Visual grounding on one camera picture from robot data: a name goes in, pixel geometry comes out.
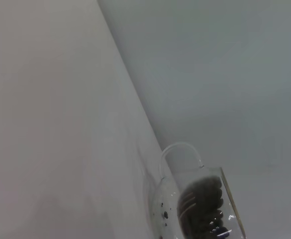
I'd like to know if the double-walled clear glass cup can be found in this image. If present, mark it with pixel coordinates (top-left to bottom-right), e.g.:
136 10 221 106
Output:
148 141 247 239

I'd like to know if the coffee beans pile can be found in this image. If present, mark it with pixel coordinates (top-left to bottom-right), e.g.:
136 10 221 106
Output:
177 175 235 239

